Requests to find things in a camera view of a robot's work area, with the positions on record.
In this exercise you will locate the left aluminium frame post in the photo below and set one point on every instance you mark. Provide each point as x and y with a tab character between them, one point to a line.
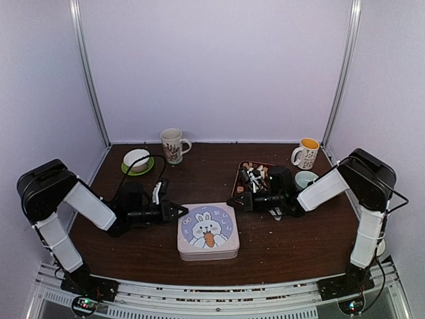
87	72

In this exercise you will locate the aluminium frame post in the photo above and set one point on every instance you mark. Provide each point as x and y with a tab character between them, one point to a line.
87	72
348	54

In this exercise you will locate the white ceramic bowl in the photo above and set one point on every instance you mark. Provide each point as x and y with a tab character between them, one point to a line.
137	152

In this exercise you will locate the white cup near base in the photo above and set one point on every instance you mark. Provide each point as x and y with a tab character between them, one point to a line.
381	247

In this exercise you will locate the green saucer plate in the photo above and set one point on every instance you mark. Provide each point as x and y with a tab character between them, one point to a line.
134	167

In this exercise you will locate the red chocolate tray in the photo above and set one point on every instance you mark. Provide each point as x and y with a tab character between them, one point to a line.
241	178

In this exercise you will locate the front aluminium rail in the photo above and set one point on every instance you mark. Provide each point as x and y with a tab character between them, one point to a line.
299	299

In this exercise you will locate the white handled tongs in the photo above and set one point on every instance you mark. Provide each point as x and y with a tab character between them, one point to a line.
275	214

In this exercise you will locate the seashell coral mug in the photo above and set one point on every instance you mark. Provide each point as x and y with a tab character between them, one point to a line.
174	145

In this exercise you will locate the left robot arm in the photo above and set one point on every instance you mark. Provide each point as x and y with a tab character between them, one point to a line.
44	189

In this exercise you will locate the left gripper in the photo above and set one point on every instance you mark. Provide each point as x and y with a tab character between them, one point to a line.
165	213

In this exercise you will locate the right aluminium frame post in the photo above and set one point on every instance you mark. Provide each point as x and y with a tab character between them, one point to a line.
348	54

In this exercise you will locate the bunny tin lid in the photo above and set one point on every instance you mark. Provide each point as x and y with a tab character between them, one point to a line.
208	226

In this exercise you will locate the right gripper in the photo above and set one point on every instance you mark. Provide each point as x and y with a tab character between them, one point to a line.
248	202

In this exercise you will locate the yellow inside floral mug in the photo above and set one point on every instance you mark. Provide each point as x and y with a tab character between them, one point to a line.
305	154

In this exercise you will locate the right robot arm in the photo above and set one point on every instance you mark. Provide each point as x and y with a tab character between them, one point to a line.
368	178

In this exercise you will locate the tin box with dividers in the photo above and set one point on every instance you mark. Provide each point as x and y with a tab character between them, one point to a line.
208	255

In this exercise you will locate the grey blue small bowl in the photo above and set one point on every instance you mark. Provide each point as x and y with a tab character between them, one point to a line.
304	178

